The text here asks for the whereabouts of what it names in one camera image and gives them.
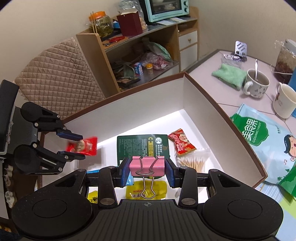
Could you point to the wooden shelf cabinet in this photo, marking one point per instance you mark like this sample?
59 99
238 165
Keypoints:
106 61

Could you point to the blue thermos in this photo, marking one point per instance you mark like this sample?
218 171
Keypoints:
292 81

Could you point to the light blue snack bag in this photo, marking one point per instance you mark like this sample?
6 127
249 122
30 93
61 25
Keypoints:
273 144

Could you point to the teal toaster oven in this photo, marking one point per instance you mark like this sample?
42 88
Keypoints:
157 10

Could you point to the dark red box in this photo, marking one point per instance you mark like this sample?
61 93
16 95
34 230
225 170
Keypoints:
129 23

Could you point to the glass jar with dried fruit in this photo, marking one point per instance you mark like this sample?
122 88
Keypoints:
285 64

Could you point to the pink binder clip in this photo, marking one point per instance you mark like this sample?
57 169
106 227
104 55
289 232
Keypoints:
146 167

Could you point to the cotton swab bag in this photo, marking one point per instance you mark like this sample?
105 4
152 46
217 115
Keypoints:
195 159

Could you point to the pickle jar orange lid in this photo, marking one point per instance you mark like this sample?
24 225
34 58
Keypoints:
101 23

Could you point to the blue tube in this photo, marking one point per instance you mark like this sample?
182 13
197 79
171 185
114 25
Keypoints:
129 180

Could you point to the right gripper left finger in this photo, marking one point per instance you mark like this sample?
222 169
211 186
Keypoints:
109 178

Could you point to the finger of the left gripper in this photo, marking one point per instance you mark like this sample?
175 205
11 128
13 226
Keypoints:
67 134
70 156

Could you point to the yellow snack packet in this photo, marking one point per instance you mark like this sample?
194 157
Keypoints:
138 191

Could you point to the red snack packet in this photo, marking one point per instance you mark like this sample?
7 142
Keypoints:
181 142

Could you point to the patterned mug with spoon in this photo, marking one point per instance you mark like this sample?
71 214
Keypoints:
256 83

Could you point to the brown cardboard box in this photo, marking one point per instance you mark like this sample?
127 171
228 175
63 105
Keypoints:
162 107

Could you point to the green cloth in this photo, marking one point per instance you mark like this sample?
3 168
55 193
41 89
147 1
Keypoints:
232 76

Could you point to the white mug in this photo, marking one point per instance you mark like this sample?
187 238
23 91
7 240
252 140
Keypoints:
285 100

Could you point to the quilted beige chair cover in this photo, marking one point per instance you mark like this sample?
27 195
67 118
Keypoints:
60 80

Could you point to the dark green card packet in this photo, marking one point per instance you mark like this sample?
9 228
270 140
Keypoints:
152 145

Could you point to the phone stand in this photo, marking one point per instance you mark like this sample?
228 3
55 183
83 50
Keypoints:
241 50

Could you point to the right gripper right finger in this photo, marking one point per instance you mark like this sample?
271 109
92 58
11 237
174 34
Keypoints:
184 178

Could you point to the red candy wrapper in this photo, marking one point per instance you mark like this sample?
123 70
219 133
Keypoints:
86 146

